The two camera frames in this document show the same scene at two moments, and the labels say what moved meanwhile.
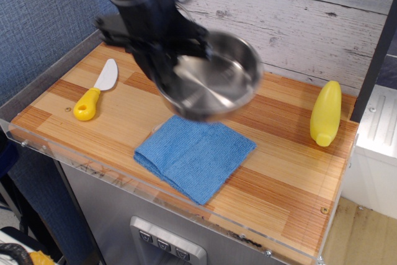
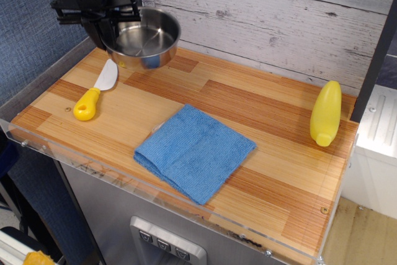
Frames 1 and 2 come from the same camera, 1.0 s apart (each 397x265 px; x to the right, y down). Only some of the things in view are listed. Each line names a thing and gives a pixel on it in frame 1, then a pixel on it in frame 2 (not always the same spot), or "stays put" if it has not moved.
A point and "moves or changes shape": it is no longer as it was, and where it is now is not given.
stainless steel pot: x=205 y=87 moves or changes shape
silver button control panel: x=156 y=245 stays put
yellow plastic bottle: x=325 y=113 stays put
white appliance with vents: x=370 y=182 stays put
